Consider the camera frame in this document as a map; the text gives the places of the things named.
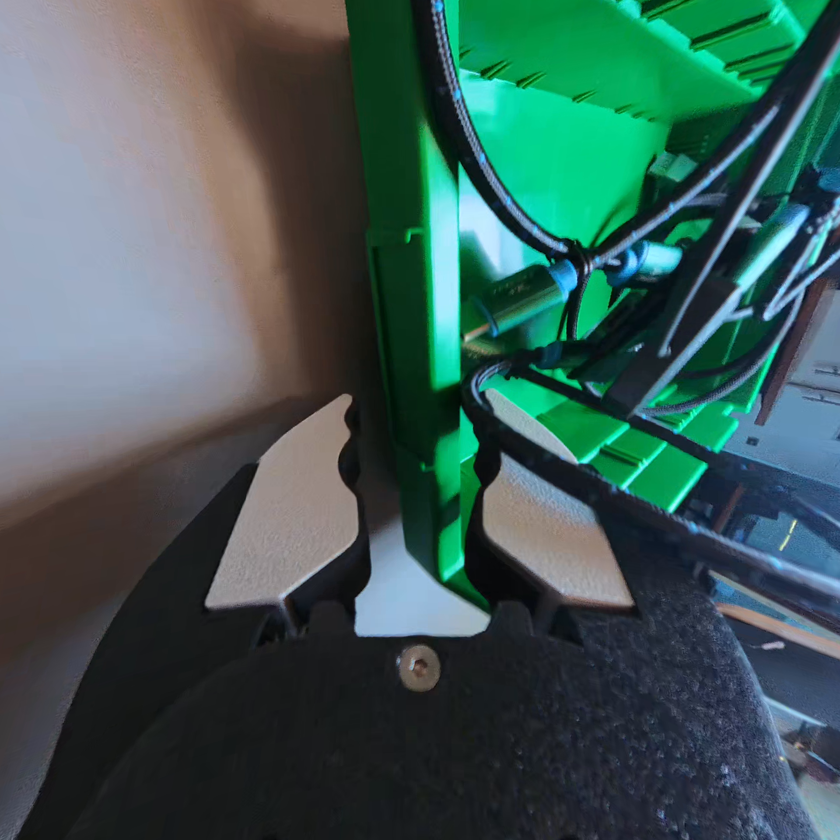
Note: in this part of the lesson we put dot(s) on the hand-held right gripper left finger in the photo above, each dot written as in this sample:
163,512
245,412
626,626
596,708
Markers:
289,525

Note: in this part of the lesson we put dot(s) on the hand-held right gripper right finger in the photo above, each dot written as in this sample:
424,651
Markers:
558,538

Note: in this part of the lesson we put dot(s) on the black hdmi adapter box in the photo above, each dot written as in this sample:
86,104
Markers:
683,341

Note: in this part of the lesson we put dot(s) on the green plastic bin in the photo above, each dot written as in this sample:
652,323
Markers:
407,328

